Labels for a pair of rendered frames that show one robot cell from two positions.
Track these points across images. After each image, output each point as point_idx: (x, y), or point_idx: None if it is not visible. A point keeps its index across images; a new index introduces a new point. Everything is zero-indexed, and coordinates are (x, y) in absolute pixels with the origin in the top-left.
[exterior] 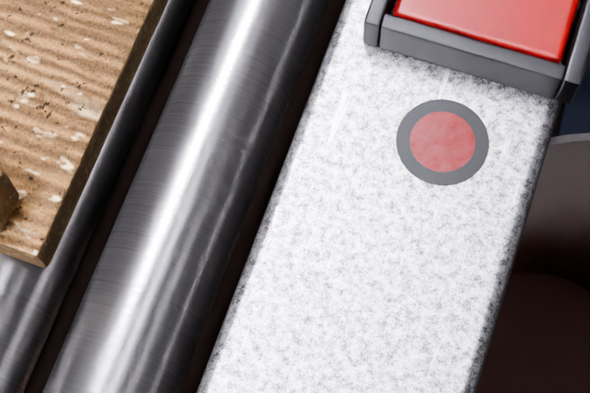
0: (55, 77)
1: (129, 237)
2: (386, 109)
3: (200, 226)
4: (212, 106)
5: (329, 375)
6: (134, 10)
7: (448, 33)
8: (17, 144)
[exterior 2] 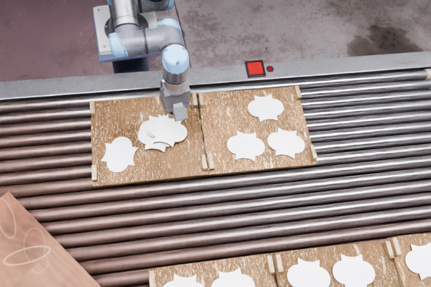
0: (283, 91)
1: (290, 84)
2: (269, 73)
3: (286, 81)
4: (277, 83)
5: (290, 69)
6: (275, 88)
7: (263, 68)
8: (290, 91)
